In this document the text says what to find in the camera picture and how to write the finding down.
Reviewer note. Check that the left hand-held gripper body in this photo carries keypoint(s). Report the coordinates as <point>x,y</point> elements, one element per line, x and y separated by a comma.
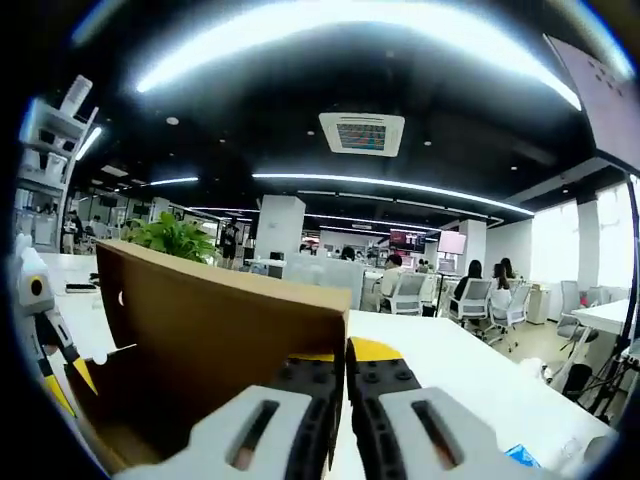
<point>32,270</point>

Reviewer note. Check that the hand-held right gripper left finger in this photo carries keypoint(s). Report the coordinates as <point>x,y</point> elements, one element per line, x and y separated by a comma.
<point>300,390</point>

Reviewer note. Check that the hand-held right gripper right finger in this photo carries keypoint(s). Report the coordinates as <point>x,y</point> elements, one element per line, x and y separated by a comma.
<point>385,375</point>

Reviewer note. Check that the brown cardboard shoe box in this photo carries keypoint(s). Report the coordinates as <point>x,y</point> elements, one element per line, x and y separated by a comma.
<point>210,320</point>

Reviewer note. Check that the blue wet wipes soft pack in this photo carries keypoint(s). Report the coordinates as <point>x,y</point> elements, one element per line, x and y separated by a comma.
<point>522,455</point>

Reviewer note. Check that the black flat phone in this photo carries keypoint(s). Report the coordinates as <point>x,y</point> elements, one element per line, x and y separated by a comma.
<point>80,288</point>

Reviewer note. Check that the white office chair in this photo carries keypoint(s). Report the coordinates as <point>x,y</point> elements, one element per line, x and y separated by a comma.
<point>510,310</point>
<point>472,300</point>
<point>407,292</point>

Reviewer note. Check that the grey storage shelf rack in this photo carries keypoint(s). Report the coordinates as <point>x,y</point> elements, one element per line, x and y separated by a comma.
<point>50,175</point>

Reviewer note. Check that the translucent desk divider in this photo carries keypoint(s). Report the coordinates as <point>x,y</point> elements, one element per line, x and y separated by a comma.
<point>325,280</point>

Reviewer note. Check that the green potted plant white pot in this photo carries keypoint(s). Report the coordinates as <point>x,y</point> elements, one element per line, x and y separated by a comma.
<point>170,237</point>

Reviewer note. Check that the small pink screen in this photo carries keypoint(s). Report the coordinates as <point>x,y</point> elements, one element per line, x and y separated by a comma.
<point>451,242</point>

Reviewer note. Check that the short ceiling light strip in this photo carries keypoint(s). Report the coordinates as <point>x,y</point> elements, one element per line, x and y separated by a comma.
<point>172,181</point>

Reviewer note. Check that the white square pillar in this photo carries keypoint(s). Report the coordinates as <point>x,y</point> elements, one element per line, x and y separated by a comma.
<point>280,225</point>

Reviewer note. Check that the long thin ceiling light strip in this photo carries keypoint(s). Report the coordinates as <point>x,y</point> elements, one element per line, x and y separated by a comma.
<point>400,186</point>

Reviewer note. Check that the ceiling air conditioner vent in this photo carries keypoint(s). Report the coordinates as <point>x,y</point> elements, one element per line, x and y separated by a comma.
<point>361,134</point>

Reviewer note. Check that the wide ceiling light strip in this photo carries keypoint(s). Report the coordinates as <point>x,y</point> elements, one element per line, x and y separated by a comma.
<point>350,25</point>

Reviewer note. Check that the red wall screen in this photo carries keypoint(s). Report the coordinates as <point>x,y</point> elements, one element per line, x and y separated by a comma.
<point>407,240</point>

